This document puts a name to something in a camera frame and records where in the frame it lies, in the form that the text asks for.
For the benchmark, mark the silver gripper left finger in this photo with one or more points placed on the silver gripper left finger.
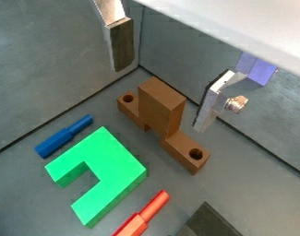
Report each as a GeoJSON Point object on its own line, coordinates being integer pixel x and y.
{"type": "Point", "coordinates": [118, 32]}

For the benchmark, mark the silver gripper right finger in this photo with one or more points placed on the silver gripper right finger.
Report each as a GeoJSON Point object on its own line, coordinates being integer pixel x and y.
{"type": "Point", "coordinates": [222, 96]}

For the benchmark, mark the green U-shaped block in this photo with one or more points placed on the green U-shaped block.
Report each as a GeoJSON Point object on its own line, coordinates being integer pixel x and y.
{"type": "Point", "coordinates": [102, 155]}

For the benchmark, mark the black angled fixture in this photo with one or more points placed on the black angled fixture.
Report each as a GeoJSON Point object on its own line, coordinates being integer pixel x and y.
{"type": "Point", "coordinates": [207, 223]}

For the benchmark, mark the brown T-shaped block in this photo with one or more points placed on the brown T-shaped block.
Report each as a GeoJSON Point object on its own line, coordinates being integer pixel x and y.
{"type": "Point", "coordinates": [154, 108]}

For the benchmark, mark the blue peg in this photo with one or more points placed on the blue peg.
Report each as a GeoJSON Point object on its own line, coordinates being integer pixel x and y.
{"type": "Point", "coordinates": [56, 140]}

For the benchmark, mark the red peg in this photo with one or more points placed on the red peg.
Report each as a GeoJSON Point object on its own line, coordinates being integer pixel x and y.
{"type": "Point", "coordinates": [137, 223]}

